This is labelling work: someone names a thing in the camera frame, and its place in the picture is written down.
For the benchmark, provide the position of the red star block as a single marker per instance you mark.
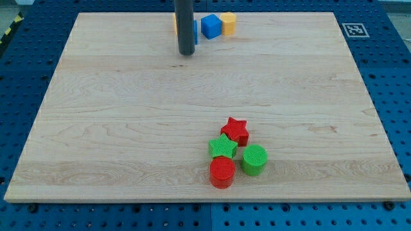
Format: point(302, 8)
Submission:
point(236, 130)

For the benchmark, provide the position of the green star block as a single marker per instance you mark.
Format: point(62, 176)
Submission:
point(222, 147)

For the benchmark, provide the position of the red cylinder block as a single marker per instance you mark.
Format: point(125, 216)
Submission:
point(221, 172)

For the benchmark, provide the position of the green cylinder block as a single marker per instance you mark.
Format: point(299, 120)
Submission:
point(254, 160)

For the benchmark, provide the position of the light wooden board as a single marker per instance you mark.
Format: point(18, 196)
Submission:
point(128, 119)

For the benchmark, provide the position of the blue cube block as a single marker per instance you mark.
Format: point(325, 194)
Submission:
point(211, 26)

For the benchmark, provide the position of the blue block behind rod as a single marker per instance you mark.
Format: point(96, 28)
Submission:
point(195, 31)

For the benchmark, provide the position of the yellow hexagon block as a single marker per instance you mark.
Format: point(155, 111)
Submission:
point(228, 20)

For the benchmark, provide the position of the yellow block behind rod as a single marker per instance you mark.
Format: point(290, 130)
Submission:
point(175, 24)

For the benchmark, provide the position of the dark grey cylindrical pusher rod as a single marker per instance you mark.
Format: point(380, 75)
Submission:
point(185, 29)

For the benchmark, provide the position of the white fiducial marker tag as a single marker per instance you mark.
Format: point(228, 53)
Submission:
point(355, 30)

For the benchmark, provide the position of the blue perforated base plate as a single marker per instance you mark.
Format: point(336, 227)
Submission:
point(31, 53)

